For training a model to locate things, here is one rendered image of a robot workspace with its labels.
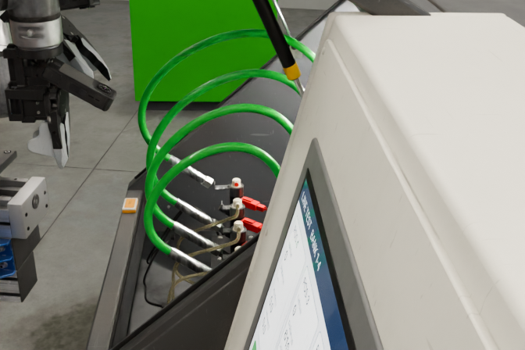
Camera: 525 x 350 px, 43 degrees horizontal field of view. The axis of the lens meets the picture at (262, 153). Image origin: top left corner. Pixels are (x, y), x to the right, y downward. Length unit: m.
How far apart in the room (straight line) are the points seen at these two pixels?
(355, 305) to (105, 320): 0.82
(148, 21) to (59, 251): 1.83
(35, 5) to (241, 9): 3.44
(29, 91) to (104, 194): 2.59
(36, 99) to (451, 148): 0.76
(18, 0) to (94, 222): 2.45
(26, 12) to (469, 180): 0.77
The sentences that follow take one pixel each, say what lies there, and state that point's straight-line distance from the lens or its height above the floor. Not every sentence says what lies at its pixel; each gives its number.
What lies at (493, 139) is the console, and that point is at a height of 1.55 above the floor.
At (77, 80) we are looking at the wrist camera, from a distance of 1.10.
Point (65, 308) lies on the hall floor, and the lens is 2.90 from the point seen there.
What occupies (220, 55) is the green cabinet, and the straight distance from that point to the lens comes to 4.53.
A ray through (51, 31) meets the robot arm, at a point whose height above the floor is 1.46.
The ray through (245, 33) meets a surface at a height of 1.42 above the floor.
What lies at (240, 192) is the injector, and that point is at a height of 1.11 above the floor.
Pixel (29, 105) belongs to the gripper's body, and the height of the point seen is 1.35.
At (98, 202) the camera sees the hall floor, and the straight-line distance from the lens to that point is 3.60.
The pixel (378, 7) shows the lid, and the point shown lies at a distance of 0.83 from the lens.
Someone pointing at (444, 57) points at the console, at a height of 1.55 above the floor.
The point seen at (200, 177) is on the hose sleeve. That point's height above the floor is 1.14.
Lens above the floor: 1.74
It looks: 25 degrees down
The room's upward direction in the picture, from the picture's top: 1 degrees clockwise
